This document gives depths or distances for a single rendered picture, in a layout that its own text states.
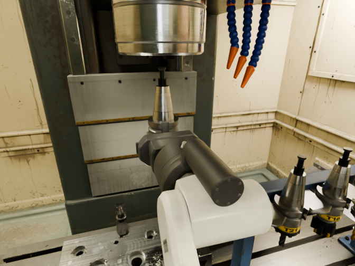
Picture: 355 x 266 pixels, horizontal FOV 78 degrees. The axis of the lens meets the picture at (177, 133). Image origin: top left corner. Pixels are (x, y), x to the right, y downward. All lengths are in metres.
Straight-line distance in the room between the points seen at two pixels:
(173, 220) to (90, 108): 0.70
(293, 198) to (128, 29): 0.41
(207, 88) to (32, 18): 0.67
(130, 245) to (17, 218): 1.02
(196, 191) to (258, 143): 1.50
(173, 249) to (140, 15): 0.30
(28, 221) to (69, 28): 1.12
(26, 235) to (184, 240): 1.32
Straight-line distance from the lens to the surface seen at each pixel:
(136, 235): 0.73
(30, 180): 1.53
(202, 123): 1.03
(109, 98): 0.87
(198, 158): 0.25
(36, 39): 0.92
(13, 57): 1.32
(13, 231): 1.56
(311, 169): 1.52
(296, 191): 0.48
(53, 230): 1.46
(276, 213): 0.49
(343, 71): 1.38
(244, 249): 0.60
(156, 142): 0.39
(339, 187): 0.56
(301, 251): 0.89
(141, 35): 0.36
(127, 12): 0.37
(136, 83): 0.86
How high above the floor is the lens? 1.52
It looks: 22 degrees down
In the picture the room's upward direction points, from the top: straight up
